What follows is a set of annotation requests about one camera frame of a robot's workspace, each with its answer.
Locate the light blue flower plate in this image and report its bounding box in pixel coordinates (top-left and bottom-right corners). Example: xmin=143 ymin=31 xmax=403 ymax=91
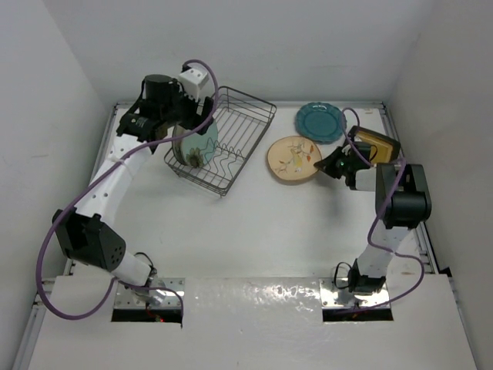
xmin=181 ymin=121 xmax=219 ymax=169

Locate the metal base plate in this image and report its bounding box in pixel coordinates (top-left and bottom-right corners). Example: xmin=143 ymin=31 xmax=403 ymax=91
xmin=113 ymin=277 xmax=185 ymax=310
xmin=319 ymin=277 xmax=391 ymax=311

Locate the teal scalloped plate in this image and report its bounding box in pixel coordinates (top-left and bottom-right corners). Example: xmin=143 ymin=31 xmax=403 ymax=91
xmin=294 ymin=102 xmax=347 ymax=144

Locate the black wire dish rack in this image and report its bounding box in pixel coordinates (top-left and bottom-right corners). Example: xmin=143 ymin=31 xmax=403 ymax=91
xmin=164 ymin=86 xmax=277 ymax=197

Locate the tan bird plate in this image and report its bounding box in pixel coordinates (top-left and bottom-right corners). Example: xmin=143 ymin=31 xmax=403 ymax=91
xmin=267 ymin=136 xmax=322 ymax=185

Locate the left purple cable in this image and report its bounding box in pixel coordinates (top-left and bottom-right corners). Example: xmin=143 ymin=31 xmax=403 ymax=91
xmin=35 ymin=59 xmax=220 ymax=321

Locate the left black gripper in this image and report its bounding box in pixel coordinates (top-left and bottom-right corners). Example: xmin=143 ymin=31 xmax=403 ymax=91
xmin=161 ymin=79 xmax=212 ymax=135

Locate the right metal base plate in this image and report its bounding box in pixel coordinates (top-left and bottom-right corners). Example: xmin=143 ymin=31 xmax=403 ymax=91
xmin=319 ymin=277 xmax=391 ymax=311

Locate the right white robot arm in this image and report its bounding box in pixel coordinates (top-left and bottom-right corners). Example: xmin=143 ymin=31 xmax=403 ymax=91
xmin=314 ymin=142 xmax=432 ymax=294

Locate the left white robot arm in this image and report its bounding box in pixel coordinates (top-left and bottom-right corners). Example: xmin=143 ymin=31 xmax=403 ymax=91
xmin=53 ymin=68 xmax=214 ymax=287

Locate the black square amber plate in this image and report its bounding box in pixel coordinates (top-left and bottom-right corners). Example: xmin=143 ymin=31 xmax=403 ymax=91
xmin=349 ymin=126 xmax=401 ymax=164

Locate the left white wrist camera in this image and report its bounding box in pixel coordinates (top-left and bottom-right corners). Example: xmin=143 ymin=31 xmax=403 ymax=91
xmin=177 ymin=66 xmax=210 ymax=102

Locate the beige tree pattern plate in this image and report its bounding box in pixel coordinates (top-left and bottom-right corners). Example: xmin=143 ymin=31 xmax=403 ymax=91
xmin=172 ymin=125 xmax=183 ymax=164

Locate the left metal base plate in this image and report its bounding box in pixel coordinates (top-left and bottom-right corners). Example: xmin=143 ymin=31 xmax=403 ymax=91
xmin=113 ymin=277 xmax=185 ymax=310

